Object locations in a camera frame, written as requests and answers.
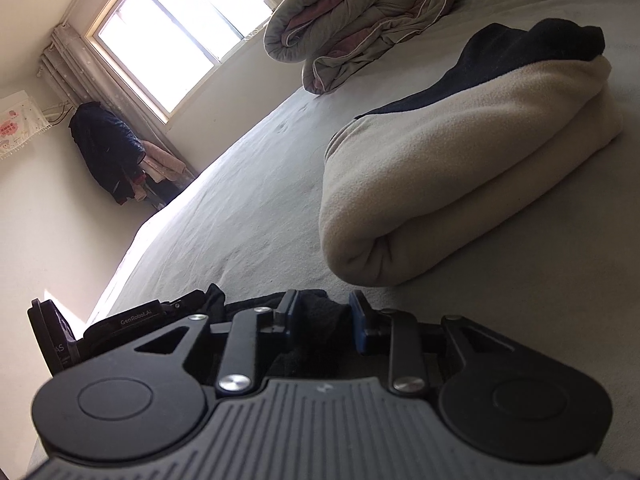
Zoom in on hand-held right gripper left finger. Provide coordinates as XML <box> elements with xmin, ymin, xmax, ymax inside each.
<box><xmin>132</xmin><ymin>290</ymin><xmax>302</xmax><ymax>397</ymax></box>

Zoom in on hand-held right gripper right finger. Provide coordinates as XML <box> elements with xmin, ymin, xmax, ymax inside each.
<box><xmin>348</xmin><ymin>290</ymin><xmax>508</xmax><ymax>395</ymax></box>

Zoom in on black shirt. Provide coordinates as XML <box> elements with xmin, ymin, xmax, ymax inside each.
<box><xmin>197</xmin><ymin>282</ymin><xmax>358</xmax><ymax>381</ymax></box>

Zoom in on pink hanging jacket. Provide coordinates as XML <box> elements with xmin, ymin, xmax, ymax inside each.
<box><xmin>131</xmin><ymin>140</ymin><xmax>185</xmax><ymax>201</ymax></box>

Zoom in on folded beige navy garment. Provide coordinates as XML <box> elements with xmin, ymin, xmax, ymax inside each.
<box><xmin>320</xmin><ymin>17</ymin><xmax>625</xmax><ymax>288</ymax></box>

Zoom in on dark blue hanging jacket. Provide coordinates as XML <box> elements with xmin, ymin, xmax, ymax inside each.
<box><xmin>67</xmin><ymin>101</ymin><xmax>147</xmax><ymax>206</ymax></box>

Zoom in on beige lace curtain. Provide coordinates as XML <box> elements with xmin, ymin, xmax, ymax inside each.
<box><xmin>37</xmin><ymin>22</ymin><xmax>198</xmax><ymax>211</ymax></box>

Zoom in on window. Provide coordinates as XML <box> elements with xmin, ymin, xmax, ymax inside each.
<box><xmin>85</xmin><ymin>0</ymin><xmax>278</xmax><ymax>122</ymax></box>

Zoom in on folded grey pink quilt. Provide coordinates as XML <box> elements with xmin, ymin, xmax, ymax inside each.
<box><xmin>263</xmin><ymin>0</ymin><xmax>456</xmax><ymax>95</ymax></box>

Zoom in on wall cable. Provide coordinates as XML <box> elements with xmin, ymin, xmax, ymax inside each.
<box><xmin>42</xmin><ymin>100</ymin><xmax>76</xmax><ymax>126</ymax></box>

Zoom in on covered wall air conditioner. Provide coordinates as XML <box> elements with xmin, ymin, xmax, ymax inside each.
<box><xmin>0</xmin><ymin>89</ymin><xmax>50</xmax><ymax>161</ymax></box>

